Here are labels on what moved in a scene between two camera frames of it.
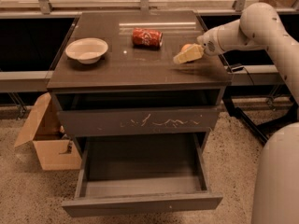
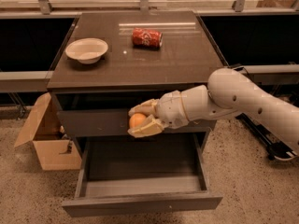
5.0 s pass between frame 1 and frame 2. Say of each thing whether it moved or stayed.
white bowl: stayed
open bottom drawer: stayed
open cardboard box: stayed
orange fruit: moved
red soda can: stayed
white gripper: moved
